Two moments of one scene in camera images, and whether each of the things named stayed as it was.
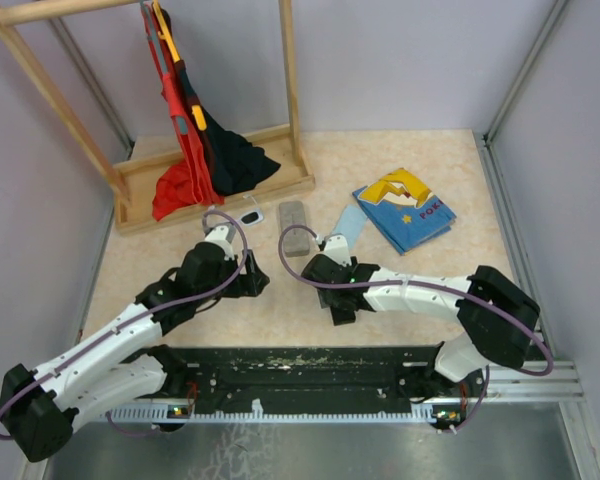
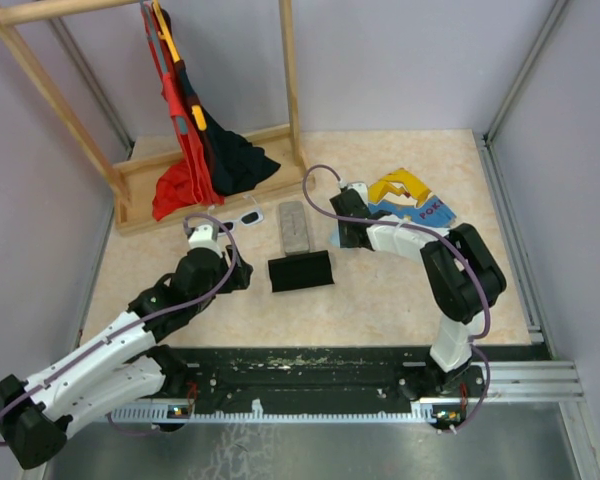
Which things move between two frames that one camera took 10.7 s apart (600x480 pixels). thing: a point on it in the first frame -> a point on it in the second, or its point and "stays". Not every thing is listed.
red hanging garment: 189,178 stays
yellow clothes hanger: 165,34 stays
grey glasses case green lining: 295,241 stays
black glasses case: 343,311 -> 300,271
